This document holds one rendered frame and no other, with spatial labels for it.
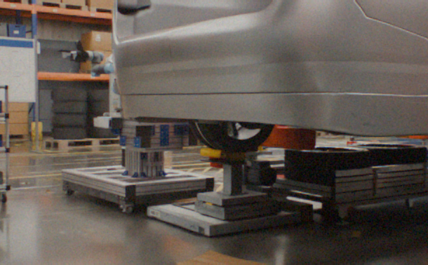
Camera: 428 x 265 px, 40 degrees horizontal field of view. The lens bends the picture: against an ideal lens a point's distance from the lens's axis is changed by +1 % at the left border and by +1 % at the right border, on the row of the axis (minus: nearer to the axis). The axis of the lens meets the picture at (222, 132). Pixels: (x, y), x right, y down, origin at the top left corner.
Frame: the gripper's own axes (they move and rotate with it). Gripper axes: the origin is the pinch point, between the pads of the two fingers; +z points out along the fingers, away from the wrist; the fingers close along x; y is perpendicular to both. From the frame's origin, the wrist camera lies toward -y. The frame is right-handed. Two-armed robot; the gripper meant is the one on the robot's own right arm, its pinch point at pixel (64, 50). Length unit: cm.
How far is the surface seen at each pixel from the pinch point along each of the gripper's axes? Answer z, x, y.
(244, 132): -70, -121, 42
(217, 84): 76, -209, 1
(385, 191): -152, -198, 77
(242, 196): -51, -140, 83
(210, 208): -37, -124, 94
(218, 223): -24, -142, 97
